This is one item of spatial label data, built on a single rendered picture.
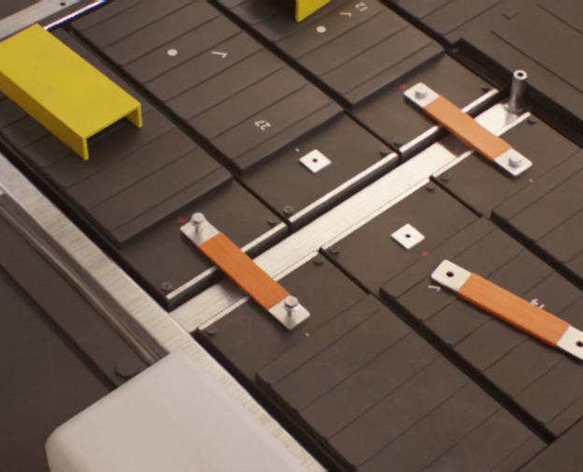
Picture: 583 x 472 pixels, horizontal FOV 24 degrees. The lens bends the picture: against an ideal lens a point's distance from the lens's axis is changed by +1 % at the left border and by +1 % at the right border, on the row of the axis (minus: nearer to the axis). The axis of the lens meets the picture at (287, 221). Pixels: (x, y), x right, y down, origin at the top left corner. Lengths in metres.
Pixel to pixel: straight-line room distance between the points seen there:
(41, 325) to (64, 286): 0.04
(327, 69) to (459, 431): 0.44
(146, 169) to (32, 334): 0.30
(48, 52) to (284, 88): 0.24
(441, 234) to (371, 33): 0.28
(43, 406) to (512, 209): 0.49
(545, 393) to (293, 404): 0.21
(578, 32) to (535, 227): 0.28
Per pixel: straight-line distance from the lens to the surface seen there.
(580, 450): 1.11
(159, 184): 1.27
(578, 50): 1.44
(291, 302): 1.16
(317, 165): 1.30
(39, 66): 1.35
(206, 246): 1.22
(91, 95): 1.32
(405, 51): 1.42
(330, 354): 1.14
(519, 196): 1.28
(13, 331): 1.05
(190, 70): 1.38
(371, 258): 1.22
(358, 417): 1.11
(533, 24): 1.46
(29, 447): 0.98
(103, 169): 1.29
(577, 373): 1.16
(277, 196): 1.27
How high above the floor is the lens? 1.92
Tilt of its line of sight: 48 degrees down
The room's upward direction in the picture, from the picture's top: 2 degrees clockwise
